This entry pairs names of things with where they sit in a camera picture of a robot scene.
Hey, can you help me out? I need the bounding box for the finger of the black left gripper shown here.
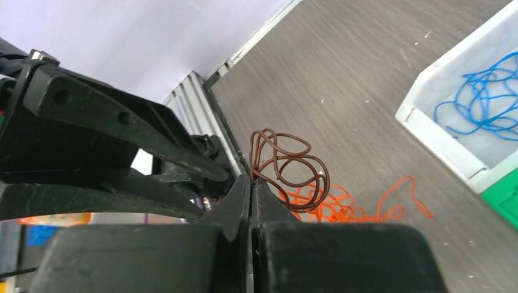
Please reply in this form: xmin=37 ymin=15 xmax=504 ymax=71
xmin=1 ymin=178 xmax=204 ymax=220
xmin=23 ymin=64 xmax=228 ymax=181

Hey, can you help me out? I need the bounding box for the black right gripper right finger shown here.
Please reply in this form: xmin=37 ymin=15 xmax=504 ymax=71
xmin=250 ymin=179 xmax=447 ymax=292

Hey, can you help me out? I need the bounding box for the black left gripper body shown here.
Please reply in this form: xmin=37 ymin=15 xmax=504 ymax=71
xmin=1 ymin=52 xmax=138 ymax=172

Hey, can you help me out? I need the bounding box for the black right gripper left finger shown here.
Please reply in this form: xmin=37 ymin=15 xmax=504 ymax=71
xmin=30 ymin=175 xmax=250 ymax=293

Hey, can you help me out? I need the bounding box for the single brown cable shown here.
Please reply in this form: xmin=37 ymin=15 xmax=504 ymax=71
xmin=249 ymin=128 xmax=331 ymax=214

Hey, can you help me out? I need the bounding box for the blue cable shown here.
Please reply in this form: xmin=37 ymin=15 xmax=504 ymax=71
xmin=434 ymin=51 xmax=518 ymax=142

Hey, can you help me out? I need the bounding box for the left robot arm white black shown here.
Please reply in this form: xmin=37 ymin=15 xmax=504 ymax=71
xmin=1 ymin=46 xmax=233 ymax=221

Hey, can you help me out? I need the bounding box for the white plastic bin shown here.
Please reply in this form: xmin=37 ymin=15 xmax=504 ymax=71
xmin=395 ymin=1 xmax=517 ymax=194

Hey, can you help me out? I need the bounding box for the green plastic bin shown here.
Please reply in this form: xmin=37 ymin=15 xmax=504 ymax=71
xmin=481 ymin=169 xmax=518 ymax=229

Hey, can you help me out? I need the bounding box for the aluminium frame rail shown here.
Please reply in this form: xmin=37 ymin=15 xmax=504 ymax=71
xmin=162 ymin=71 xmax=244 ymax=175

